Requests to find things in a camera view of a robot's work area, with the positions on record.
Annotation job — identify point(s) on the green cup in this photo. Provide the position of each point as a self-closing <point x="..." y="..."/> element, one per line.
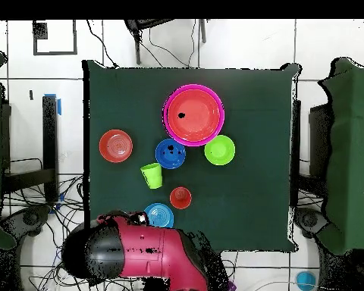
<point x="153" y="178"/>

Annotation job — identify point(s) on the orange cup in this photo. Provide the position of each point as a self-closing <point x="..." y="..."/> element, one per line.
<point x="180" y="198"/>

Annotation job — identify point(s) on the small light blue bowl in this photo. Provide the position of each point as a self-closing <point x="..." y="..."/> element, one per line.
<point x="159" y="215"/>

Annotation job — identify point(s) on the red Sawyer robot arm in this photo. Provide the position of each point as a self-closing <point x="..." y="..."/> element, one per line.
<point x="157" y="254"/>

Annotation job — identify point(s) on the small dark blue bowl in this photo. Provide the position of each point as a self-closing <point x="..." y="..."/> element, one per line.
<point x="170" y="160"/>

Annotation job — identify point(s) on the small green bowl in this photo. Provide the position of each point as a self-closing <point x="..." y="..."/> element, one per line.
<point x="220" y="150"/>

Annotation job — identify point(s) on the large orange bowl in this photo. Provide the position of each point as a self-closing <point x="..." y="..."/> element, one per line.
<point x="197" y="121"/>

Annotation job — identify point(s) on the small orange bowl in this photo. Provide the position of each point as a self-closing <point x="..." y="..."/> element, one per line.
<point x="116" y="146"/>

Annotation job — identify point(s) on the large pink bowl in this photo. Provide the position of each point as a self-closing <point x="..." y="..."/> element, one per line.
<point x="194" y="86"/>

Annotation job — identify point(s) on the dark green tablecloth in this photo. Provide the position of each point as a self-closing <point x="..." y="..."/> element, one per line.
<point x="254" y="182"/>

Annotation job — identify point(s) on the blue tape strip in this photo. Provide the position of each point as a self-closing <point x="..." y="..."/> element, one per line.
<point x="59" y="107"/>

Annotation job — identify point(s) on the black metal stand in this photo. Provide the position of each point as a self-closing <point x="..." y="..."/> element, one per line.
<point x="320" y="136"/>
<point x="50" y="136"/>

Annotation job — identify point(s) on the blue disc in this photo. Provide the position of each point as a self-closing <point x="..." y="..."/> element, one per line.
<point x="305" y="280"/>

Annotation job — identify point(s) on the black camera tripod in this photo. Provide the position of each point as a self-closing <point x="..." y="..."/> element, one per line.
<point x="137" y="45"/>

